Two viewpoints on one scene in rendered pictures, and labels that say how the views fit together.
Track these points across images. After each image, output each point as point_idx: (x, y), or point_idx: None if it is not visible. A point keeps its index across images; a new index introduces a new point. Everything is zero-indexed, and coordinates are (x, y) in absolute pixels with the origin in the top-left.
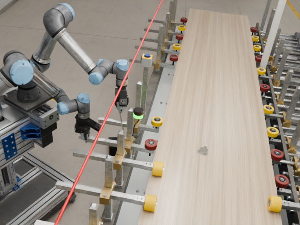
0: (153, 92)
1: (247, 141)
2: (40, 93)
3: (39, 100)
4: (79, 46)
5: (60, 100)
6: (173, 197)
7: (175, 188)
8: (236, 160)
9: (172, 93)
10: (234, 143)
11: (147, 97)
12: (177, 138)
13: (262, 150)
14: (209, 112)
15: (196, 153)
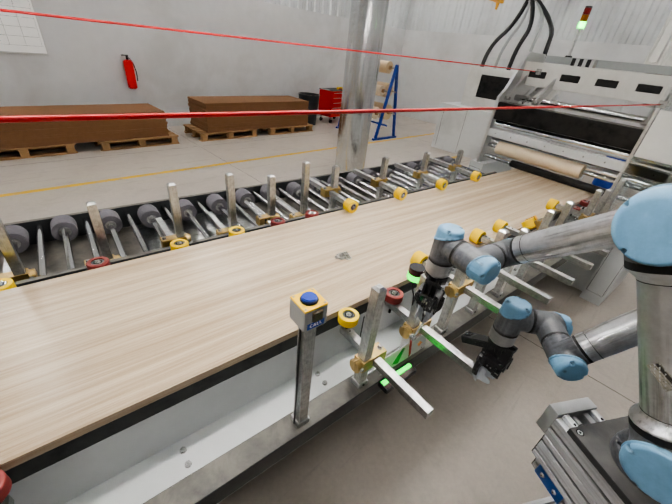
0: (184, 480)
1: (281, 238)
2: (615, 438)
3: (609, 429)
4: (569, 223)
5: (565, 328)
6: (420, 248)
7: (411, 251)
8: (322, 236)
9: (250, 344)
10: (299, 244)
11: (224, 469)
12: (354, 280)
13: (283, 228)
14: (257, 281)
15: (353, 259)
